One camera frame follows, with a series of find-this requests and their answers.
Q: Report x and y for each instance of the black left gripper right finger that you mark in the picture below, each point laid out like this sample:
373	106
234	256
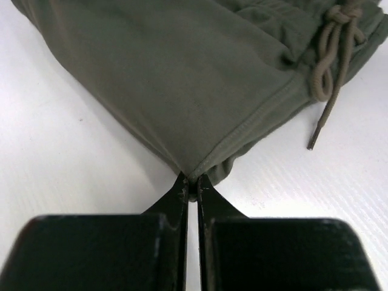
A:
242	253

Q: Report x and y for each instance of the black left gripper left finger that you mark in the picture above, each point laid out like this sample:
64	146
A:
144	251

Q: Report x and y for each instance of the olive green shorts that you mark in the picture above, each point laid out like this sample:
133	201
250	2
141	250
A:
201	82

